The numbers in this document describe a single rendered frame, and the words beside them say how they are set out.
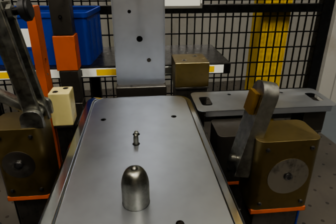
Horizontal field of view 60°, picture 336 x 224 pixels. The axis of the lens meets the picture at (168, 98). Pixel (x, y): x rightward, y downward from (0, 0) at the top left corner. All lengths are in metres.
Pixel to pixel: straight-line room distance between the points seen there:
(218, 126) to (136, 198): 0.27
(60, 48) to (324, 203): 0.76
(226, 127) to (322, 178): 0.48
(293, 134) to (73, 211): 0.30
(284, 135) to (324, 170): 0.60
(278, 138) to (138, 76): 0.39
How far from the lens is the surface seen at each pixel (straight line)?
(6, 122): 0.48
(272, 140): 0.41
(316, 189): 0.93
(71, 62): 0.72
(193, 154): 0.44
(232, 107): 0.60
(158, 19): 0.67
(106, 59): 0.82
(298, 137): 0.43
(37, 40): 0.52
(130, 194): 0.34
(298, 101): 0.67
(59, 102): 0.52
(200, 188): 0.38
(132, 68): 0.69
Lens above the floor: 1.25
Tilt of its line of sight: 23 degrees down
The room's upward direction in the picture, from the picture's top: straight up
